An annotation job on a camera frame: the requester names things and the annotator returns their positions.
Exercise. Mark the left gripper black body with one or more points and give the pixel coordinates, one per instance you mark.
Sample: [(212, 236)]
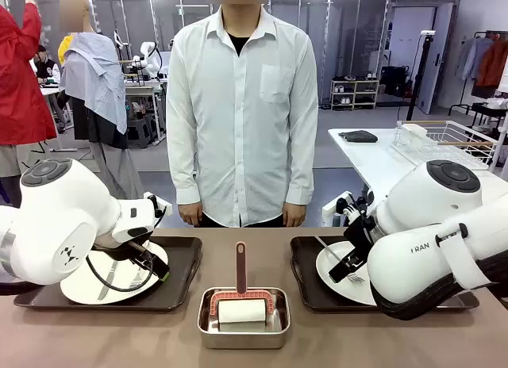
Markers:
[(133, 235)]

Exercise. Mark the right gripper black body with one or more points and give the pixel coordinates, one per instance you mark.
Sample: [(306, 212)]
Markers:
[(359, 237)]

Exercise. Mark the dark brown serving tray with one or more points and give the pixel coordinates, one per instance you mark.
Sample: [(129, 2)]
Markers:
[(182, 257), (305, 273)]

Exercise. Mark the person's left forearm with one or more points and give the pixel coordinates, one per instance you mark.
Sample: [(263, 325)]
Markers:
[(301, 173)]

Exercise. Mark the person's right forearm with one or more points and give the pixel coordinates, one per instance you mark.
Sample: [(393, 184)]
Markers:
[(187, 173)]

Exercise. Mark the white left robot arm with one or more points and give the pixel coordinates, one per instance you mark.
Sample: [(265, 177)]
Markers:
[(59, 225)]

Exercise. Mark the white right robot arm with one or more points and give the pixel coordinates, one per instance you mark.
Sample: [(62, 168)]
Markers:
[(416, 257)]

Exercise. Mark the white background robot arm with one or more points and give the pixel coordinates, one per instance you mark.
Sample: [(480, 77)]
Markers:
[(148, 56)]

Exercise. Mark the person's right hand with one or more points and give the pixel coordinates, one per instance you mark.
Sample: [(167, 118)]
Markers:
[(191, 215)]

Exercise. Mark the person's left hand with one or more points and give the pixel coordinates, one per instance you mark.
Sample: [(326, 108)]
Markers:
[(294, 215)]

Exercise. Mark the white round plate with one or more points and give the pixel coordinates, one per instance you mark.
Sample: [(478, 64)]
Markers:
[(331, 257), (119, 294)]

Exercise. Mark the silver fork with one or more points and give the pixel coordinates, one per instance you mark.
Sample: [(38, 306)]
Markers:
[(141, 278)]

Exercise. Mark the silver table knife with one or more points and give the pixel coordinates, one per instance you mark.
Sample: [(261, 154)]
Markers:
[(327, 248), (107, 280)]

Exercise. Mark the white side table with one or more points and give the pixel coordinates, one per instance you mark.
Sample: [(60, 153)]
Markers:
[(369, 162)]

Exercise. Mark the grey plastic stool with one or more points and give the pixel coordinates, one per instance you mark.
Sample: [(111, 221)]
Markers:
[(139, 132)]

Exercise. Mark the rectangular steel container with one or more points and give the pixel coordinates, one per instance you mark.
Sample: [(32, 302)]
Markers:
[(242, 338)]

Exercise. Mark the small white box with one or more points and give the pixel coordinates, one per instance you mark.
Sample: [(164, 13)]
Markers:
[(414, 131)]

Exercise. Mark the metal shoe rack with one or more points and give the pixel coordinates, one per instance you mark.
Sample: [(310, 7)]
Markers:
[(355, 92)]

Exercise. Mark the black bag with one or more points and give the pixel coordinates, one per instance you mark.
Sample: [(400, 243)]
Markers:
[(393, 80)]

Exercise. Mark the mannequin in blue shirt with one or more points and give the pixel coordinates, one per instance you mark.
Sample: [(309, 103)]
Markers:
[(95, 78)]

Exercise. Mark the person in white shirt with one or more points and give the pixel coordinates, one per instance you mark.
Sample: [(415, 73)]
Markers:
[(242, 106)]

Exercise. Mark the mannequin in red jacket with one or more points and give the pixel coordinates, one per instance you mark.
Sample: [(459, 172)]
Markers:
[(20, 94)]

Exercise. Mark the person in dark jacket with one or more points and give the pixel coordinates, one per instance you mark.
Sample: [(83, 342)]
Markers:
[(47, 68)]

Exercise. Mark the person in yellow top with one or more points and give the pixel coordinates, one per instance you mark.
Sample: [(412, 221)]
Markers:
[(63, 50)]

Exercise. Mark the light hanging shirt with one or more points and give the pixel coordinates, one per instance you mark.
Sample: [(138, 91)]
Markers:
[(470, 56)]

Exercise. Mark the orange hanging jacket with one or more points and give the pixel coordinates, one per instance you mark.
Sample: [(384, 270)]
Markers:
[(492, 62)]

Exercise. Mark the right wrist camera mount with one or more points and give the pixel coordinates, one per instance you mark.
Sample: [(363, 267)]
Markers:
[(337, 207)]

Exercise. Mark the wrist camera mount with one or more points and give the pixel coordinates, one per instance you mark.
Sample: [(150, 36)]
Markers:
[(337, 207), (158, 203)]

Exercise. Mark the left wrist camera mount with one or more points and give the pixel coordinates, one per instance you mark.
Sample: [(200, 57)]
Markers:
[(158, 203)]

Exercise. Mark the black camera tripod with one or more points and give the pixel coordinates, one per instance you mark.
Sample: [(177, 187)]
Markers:
[(422, 66)]

